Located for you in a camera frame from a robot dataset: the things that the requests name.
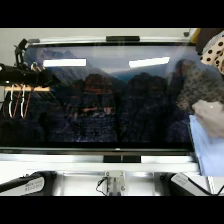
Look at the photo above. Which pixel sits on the person's hand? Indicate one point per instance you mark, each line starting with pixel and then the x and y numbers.
pixel 211 116

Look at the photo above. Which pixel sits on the light blue garment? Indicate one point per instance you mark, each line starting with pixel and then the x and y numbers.
pixel 213 156

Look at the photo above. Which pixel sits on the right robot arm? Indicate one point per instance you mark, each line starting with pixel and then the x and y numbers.
pixel 181 185

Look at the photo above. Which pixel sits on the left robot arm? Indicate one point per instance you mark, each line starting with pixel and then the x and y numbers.
pixel 23 74

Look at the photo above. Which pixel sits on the silver frame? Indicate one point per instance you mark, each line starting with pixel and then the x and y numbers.
pixel 83 166

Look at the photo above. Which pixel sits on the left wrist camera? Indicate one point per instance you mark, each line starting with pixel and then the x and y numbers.
pixel 20 51

